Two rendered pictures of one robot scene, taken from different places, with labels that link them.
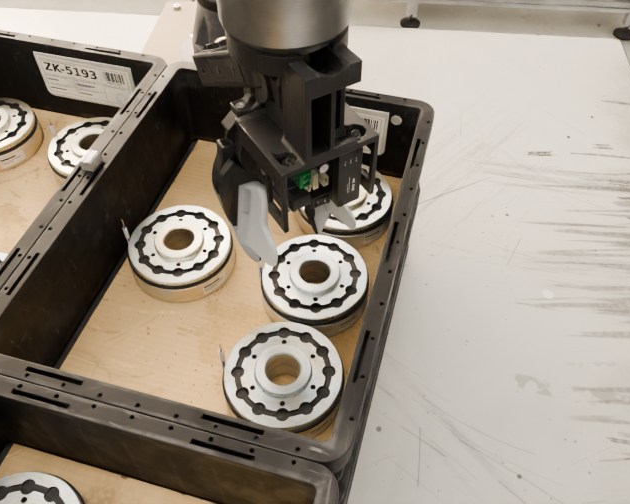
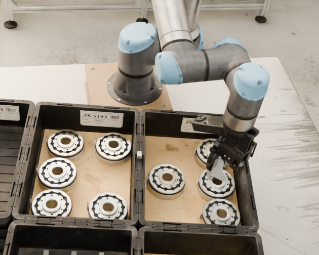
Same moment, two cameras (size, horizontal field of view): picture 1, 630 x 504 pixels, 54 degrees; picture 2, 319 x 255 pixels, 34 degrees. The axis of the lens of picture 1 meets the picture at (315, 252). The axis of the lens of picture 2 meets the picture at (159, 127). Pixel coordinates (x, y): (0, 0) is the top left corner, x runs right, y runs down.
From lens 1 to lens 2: 0.94 m
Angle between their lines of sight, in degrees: 16
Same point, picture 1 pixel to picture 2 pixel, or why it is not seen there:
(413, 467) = not seen: hidden behind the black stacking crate
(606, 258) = (295, 158)
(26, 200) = (92, 171)
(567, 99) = not seen: hidden behind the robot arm
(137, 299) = (156, 201)
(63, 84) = (89, 121)
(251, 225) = (215, 170)
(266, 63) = (239, 134)
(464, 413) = (264, 222)
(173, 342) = (176, 213)
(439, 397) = not seen: hidden behind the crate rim
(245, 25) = (237, 127)
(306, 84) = (250, 138)
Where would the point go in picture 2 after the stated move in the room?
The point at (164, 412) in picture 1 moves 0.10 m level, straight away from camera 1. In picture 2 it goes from (207, 227) to (178, 201)
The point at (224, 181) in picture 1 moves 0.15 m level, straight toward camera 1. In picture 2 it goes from (213, 159) to (247, 206)
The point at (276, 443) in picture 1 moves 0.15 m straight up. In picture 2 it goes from (240, 228) to (255, 193)
